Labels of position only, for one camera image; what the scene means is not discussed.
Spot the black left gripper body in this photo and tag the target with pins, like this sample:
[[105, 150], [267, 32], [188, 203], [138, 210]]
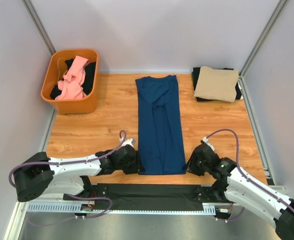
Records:
[[132, 167]]

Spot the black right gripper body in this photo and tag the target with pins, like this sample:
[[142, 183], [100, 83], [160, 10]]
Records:
[[194, 167]]

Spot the blue printed t shirt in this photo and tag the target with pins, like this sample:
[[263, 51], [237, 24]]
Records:
[[160, 138]]

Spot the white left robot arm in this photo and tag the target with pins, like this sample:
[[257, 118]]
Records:
[[42, 175]]

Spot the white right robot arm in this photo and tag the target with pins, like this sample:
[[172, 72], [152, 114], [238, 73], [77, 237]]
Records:
[[234, 184]]

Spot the folded beige t shirt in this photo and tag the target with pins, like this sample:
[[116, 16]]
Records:
[[217, 84]]

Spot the black garment in basket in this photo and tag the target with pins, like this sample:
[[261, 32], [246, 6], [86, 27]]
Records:
[[88, 83]]

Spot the pink t shirt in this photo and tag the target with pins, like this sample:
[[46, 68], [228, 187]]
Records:
[[71, 84]]

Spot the orange plastic laundry basket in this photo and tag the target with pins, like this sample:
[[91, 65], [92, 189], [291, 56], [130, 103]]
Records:
[[55, 72]]

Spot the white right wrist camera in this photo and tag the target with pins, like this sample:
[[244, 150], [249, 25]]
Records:
[[206, 141]]

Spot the aluminium front rail frame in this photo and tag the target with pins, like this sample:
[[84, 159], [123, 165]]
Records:
[[86, 200]]

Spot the right aluminium corner post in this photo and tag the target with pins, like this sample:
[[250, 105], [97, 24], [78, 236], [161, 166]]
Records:
[[264, 34]]

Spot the aluminium corner post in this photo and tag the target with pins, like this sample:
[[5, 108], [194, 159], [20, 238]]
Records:
[[264, 34], [38, 24]]

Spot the left aluminium corner post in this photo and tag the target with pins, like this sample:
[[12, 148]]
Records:
[[38, 24]]

